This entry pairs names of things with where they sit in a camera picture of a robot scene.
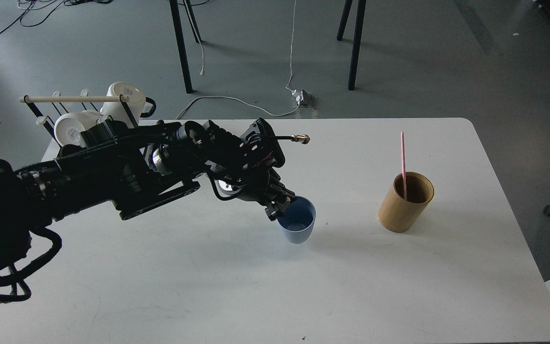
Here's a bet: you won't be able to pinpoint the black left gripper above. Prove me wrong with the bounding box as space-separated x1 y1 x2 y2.
199 118 296 221

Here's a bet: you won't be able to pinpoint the blue plastic cup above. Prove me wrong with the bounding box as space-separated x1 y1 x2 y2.
276 196 317 244

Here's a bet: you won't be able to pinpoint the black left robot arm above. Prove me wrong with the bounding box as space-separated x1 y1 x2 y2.
0 118 296 303

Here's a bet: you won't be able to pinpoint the bamboo cylinder holder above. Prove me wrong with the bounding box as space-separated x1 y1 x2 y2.
378 172 434 233

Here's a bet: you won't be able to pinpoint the white mug upper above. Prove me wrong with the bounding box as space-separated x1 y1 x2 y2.
100 81 156 128

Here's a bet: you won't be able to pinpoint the white mug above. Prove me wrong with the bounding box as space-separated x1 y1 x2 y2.
54 110 102 147
100 81 156 128

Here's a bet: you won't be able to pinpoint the black table leg right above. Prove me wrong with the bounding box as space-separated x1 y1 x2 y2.
336 0 367 91

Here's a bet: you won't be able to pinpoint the black table leg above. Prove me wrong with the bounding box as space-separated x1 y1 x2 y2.
168 0 201 94
336 0 367 91

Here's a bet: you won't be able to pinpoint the black table leg left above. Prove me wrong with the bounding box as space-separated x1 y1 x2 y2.
168 0 201 94

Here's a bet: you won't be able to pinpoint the white mug lower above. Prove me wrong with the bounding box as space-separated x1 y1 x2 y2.
54 110 102 147

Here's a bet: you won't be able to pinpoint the white cable on floor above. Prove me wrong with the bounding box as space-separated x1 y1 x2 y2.
175 0 300 120

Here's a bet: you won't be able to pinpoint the black wire mug rack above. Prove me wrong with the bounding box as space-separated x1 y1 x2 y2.
20 89 127 149

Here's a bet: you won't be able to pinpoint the black cables on floor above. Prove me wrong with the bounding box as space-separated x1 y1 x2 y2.
0 0 113 60

